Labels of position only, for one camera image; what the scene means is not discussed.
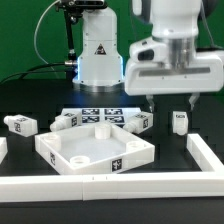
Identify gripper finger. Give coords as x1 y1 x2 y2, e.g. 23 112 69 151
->
189 93 200 110
146 95 155 113

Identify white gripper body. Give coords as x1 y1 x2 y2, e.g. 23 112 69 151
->
125 37 224 95

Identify white square tabletop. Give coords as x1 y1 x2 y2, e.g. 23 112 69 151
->
35 122 155 175

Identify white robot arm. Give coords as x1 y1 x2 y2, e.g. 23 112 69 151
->
74 0 224 108

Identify white fiducial marker sheet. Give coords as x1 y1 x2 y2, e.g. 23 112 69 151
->
62 107 141 126

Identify white U-shaped obstacle fence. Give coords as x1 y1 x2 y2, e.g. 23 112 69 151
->
0 134 224 203

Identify white block left edge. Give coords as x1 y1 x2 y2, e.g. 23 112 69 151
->
0 137 8 164

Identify black cables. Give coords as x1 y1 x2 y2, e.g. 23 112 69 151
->
0 61 78 86

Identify grey cable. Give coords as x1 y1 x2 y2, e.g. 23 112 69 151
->
33 0 63 79

